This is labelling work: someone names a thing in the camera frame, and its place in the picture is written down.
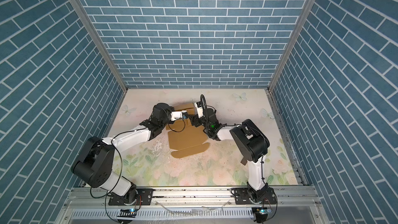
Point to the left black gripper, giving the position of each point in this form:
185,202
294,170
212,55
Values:
171,122

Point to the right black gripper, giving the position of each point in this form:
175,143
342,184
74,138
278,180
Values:
196,120

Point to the brown cardboard box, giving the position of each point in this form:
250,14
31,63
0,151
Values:
185,139

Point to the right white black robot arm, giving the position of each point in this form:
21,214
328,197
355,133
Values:
251,142

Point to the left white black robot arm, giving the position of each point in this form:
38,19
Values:
94,163

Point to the right green circuit board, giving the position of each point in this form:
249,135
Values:
262,211

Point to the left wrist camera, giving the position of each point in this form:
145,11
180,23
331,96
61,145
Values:
177,115

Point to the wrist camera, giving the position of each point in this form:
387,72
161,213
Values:
177,115
199,108

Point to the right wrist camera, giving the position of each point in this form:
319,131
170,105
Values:
199,108

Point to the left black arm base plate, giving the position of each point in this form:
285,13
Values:
134,197

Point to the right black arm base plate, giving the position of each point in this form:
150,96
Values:
246,196

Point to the white slotted cable duct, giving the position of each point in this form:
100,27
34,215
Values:
162,214

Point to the aluminium mounting rail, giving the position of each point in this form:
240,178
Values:
296,195

